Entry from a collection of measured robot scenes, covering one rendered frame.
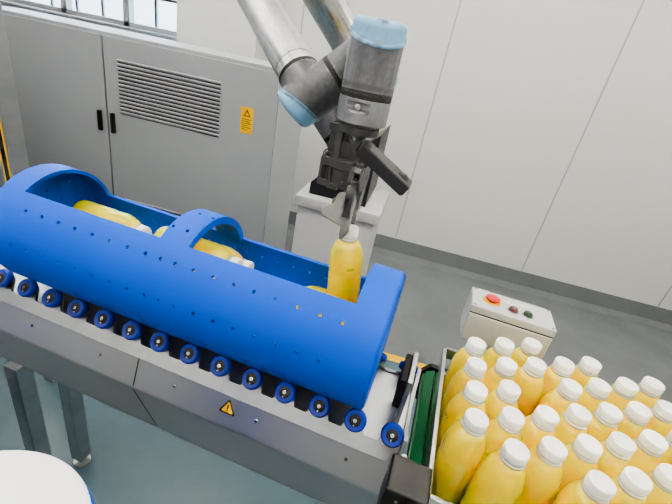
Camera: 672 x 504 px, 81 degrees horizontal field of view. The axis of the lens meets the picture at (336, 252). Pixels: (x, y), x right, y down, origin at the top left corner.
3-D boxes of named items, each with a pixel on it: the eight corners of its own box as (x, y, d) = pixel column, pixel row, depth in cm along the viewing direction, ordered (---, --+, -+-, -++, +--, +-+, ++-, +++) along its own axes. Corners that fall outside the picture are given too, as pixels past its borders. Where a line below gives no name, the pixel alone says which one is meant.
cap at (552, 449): (569, 461, 63) (574, 454, 62) (550, 465, 62) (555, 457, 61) (551, 439, 66) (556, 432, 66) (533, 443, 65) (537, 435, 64)
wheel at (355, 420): (348, 403, 79) (347, 404, 77) (370, 411, 78) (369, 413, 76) (341, 426, 78) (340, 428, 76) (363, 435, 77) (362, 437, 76)
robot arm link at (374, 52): (405, 24, 68) (416, 20, 60) (388, 100, 74) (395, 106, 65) (352, 12, 68) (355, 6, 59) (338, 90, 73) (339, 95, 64)
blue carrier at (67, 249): (104, 239, 118) (81, 147, 101) (387, 339, 100) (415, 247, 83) (9, 297, 95) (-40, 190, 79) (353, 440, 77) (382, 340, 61)
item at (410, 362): (394, 390, 91) (408, 348, 85) (404, 394, 91) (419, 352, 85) (385, 423, 82) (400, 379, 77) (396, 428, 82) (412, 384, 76)
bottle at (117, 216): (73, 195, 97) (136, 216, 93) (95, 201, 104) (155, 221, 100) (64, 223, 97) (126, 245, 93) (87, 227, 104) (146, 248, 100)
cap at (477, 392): (481, 387, 75) (485, 380, 74) (488, 403, 71) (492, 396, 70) (461, 384, 74) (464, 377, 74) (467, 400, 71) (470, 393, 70)
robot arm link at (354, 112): (395, 102, 72) (384, 105, 63) (388, 130, 74) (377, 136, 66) (348, 92, 74) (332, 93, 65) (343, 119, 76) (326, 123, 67)
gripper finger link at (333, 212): (318, 231, 79) (329, 186, 76) (346, 240, 78) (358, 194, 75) (313, 234, 76) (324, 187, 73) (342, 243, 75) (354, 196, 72)
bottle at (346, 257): (322, 303, 89) (327, 226, 82) (352, 301, 91) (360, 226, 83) (329, 321, 83) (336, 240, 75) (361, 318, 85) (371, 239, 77)
